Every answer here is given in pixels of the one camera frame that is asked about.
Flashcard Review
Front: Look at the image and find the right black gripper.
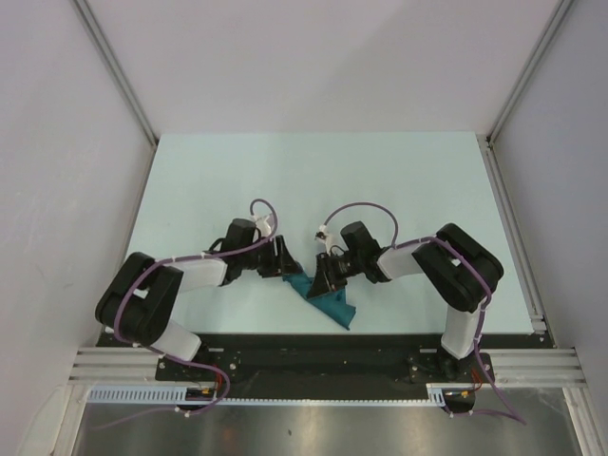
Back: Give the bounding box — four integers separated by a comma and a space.
307, 251, 364, 299

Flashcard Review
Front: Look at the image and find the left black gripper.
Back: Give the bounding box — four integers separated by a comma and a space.
239, 235, 302, 278

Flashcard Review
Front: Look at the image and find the teal satin napkin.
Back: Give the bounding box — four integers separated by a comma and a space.
282, 273, 356, 331

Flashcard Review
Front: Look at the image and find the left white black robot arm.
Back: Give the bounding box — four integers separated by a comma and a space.
95, 217, 302, 380

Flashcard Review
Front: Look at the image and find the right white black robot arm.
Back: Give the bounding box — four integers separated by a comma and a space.
307, 221, 504, 381

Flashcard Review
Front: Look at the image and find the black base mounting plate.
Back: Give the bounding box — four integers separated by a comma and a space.
97, 332, 555, 400

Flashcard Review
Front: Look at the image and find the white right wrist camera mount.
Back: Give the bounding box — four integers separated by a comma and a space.
314, 224, 336, 255

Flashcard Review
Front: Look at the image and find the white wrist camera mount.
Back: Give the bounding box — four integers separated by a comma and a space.
314, 224, 336, 255
252, 214, 276, 238

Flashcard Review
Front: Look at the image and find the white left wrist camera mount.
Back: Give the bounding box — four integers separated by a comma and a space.
252, 214, 276, 238

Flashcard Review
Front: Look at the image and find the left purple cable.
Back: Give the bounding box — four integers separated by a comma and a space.
89, 198, 279, 431

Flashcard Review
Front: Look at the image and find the white slotted cable duct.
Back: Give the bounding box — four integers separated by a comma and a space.
86, 385, 445, 407

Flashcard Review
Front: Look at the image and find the right aluminium corner post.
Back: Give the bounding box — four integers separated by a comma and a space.
486, 0, 577, 143

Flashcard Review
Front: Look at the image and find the aluminium corner post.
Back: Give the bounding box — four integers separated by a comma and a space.
68, 0, 160, 146
486, 0, 577, 143

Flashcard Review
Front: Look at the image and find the aluminium frame rail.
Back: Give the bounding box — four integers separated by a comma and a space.
68, 347, 587, 389

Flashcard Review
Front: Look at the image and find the left aluminium corner post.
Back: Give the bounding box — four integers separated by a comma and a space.
68, 0, 160, 146

